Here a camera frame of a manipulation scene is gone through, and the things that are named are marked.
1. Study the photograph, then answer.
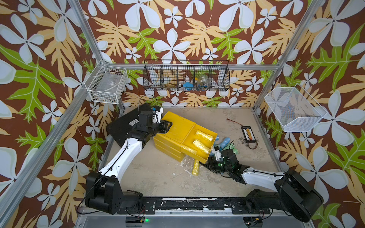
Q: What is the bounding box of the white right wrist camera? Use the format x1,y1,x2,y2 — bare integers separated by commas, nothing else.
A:
213,150,223,161

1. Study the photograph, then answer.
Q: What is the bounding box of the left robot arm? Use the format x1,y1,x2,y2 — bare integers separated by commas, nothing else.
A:
84,106,173,214

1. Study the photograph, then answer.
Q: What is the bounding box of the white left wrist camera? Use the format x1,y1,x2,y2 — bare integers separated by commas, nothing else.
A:
152,106,163,124

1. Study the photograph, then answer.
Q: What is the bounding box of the white wire basket left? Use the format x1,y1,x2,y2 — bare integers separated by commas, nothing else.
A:
85,61,128,105

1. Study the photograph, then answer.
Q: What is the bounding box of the black wire basket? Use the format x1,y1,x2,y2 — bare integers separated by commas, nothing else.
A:
142,59,231,92

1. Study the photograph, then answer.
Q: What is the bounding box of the yellow top drawer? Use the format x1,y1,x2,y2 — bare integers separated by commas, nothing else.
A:
181,124,218,164

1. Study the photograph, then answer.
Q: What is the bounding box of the white mesh basket right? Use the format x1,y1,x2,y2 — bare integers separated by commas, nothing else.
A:
264,84,328,133

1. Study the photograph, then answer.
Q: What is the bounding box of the yellow plastic drawer cabinet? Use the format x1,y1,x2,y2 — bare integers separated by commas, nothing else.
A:
153,112,196,162

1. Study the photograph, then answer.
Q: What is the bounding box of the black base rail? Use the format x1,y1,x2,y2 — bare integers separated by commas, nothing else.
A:
117,195,270,216

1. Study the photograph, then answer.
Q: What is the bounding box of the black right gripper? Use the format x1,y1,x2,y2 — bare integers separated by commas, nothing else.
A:
198,156,232,173

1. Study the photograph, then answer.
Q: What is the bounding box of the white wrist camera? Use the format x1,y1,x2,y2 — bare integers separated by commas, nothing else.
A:
213,150,223,161
152,106,163,124

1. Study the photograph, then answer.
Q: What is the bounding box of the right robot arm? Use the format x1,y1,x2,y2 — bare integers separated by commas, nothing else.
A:
203,149,324,222

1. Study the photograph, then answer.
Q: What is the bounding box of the black plastic tool case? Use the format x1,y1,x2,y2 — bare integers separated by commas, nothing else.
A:
106,104,152,147

